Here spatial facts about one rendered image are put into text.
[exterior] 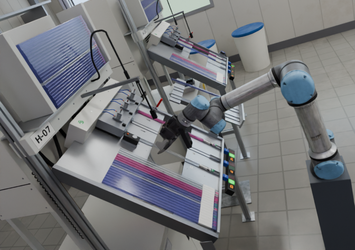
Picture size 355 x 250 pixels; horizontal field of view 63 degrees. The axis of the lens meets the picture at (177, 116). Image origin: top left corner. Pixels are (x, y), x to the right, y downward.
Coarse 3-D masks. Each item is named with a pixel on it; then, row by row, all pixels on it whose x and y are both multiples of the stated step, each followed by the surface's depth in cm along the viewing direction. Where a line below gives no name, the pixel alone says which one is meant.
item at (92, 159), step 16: (128, 128) 149; (144, 128) 154; (80, 144) 128; (96, 144) 131; (112, 144) 135; (144, 144) 144; (64, 160) 118; (80, 160) 121; (96, 160) 124; (112, 160) 128; (96, 176) 118
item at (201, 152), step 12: (192, 132) 169; (192, 144) 160; (204, 144) 165; (192, 156) 152; (204, 156) 156; (216, 156) 160; (192, 168) 145; (216, 168) 152; (204, 180) 141; (216, 180) 145; (180, 216) 119
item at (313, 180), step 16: (320, 192) 146; (336, 192) 143; (352, 192) 141; (320, 208) 151; (336, 208) 149; (352, 208) 146; (320, 224) 157; (336, 224) 154; (352, 224) 152; (336, 240) 161; (352, 240) 158
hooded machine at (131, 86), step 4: (140, 80) 511; (128, 84) 474; (132, 84) 483; (124, 88) 480; (128, 88) 478; (132, 88) 481; (136, 88) 493; (140, 88) 505; (136, 92) 490; (140, 92) 502; (144, 92) 525; (140, 96) 500
